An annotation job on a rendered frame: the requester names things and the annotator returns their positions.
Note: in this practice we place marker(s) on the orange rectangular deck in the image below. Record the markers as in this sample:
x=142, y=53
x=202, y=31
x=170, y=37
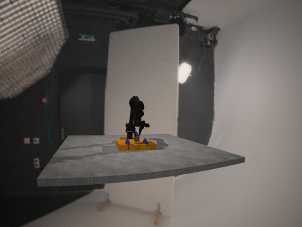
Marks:
x=129, y=145

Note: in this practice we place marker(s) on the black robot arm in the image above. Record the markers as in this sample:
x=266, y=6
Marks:
x=136, y=110

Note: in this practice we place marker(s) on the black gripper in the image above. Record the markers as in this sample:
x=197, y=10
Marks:
x=132, y=126

